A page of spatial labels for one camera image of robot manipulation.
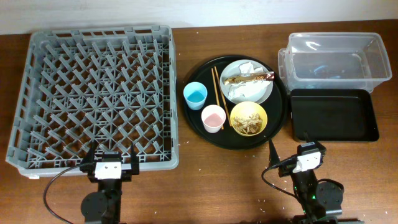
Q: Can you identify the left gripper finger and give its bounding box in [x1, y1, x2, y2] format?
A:
[81, 140, 96, 164]
[130, 142, 139, 167]

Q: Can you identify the peanut shells and rice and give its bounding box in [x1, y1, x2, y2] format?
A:
[233, 113, 263, 134]

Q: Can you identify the yellow plastic bowl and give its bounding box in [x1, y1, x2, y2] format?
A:
[230, 101, 268, 137]

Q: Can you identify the gold snack wrapper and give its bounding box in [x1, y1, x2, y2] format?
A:
[223, 72, 275, 85]

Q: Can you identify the pink plastic cup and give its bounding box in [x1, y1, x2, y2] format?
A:
[201, 105, 226, 133]

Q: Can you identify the blue plastic cup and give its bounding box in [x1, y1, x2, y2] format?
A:
[183, 82, 208, 110]

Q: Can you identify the wooden chopstick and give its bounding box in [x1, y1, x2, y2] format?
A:
[214, 66, 232, 127]
[211, 67, 224, 131]

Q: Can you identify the grey round plate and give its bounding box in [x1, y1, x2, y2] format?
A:
[219, 59, 274, 105]

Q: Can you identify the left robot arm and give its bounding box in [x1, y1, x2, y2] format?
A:
[80, 142, 140, 224]

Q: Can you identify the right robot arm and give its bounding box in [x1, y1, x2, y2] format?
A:
[261, 132, 345, 223]

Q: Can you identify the black rectangular waste tray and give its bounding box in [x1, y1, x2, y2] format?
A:
[290, 89, 379, 142]

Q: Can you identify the grey plastic dishwasher rack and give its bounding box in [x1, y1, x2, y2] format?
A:
[6, 25, 179, 179]

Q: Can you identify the clear plastic waste bin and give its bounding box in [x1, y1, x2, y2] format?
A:
[278, 32, 392, 92]

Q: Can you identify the round black serving tray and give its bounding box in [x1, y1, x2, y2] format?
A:
[182, 55, 288, 150]

